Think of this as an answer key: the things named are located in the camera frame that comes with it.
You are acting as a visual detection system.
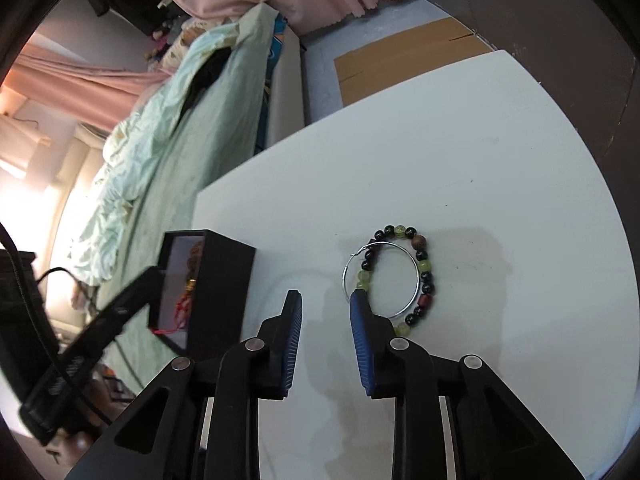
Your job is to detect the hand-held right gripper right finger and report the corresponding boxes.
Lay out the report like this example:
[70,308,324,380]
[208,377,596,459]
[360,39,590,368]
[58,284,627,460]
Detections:
[349,289,586,480]

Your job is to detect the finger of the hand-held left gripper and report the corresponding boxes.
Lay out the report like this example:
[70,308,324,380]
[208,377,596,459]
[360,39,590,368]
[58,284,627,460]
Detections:
[75,266,165,356]

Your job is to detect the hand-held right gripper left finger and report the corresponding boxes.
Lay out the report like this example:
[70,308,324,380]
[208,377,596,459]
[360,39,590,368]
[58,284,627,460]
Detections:
[65,290,304,480]

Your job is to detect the black jewelry box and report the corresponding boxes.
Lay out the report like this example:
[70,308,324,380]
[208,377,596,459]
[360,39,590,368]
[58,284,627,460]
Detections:
[148,229,257,361]

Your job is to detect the multicoloured bead bracelet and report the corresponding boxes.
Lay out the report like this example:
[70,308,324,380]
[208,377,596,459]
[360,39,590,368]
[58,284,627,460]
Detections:
[356,225,437,338]

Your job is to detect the silver hoop bangle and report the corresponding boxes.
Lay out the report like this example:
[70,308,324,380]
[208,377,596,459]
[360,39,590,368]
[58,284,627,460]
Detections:
[343,241,420,318]

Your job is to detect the beige headboard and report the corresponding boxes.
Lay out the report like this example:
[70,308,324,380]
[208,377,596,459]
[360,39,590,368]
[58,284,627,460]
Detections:
[45,125,121,311]

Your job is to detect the light green duvet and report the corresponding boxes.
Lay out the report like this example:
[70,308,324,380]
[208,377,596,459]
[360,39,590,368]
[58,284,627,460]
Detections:
[70,2,278,286]

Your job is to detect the green bed sheet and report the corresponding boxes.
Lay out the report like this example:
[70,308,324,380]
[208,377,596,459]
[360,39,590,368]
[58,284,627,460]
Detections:
[107,2,281,401]

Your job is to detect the draped pink curtain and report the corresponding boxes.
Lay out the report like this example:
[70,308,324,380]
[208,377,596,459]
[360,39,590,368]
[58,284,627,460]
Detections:
[0,42,171,133]

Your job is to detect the pile of plush toys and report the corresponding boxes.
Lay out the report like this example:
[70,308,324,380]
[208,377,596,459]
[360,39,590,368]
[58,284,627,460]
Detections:
[145,25,173,66]

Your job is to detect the beige bed base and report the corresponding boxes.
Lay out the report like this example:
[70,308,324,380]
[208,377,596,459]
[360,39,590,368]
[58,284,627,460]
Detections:
[262,5,307,148]

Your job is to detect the printed pillow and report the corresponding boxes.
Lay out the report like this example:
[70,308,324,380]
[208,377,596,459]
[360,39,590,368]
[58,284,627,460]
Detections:
[167,20,236,61]

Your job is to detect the brown cardboard sheet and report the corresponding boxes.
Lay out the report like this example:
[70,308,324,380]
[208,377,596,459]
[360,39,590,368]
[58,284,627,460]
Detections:
[333,16,496,108]

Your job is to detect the hanging dark clothes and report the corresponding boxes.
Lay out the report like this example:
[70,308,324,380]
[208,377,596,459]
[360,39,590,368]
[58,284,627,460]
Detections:
[80,0,173,36]

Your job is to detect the dark wooden wardrobe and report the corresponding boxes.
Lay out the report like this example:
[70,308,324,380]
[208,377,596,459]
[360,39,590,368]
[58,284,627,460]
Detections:
[400,0,640,161]

